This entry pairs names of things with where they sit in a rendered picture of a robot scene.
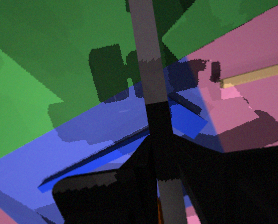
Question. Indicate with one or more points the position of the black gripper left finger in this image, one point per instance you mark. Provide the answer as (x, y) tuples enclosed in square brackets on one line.
[(133, 185)]

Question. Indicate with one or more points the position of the green flat mat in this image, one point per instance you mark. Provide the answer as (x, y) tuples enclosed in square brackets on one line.
[(60, 58)]

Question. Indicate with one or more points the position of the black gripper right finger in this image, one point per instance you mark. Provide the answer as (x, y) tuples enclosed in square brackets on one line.
[(210, 177)]

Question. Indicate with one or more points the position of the tan rectangular bar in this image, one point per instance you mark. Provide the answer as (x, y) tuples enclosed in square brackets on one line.
[(269, 71)]

